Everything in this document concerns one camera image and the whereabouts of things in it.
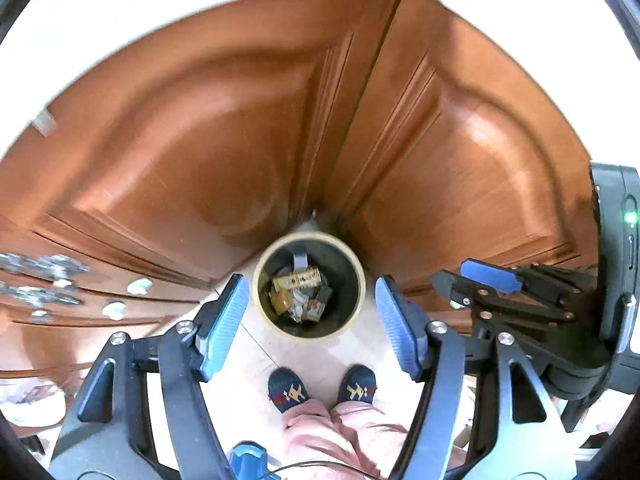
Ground person's shoe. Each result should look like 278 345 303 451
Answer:
337 365 377 403
267 367 312 413

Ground person's pink pants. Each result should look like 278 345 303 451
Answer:
280 400 468 480

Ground trash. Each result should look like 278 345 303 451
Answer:
272 268 323 291

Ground white paper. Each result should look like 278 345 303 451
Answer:
290 290 311 321

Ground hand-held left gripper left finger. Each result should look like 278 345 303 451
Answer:
50 274 251 480

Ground person's left shoe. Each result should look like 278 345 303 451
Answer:
267 367 312 413

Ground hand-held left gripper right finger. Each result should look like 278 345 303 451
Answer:
374 275 578 480

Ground person's right shoe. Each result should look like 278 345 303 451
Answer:
337 365 377 403

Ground silver ornate drawer handle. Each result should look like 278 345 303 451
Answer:
0 254 91 278
0 282 83 308

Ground thin black cable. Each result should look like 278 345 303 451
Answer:
265 460 381 480

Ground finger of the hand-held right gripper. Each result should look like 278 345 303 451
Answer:
459 258 601 303
431 270 601 356

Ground wooden cabinet drawers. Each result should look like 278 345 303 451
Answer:
0 220 216 376

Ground round trash bin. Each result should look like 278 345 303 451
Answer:
252 232 367 340

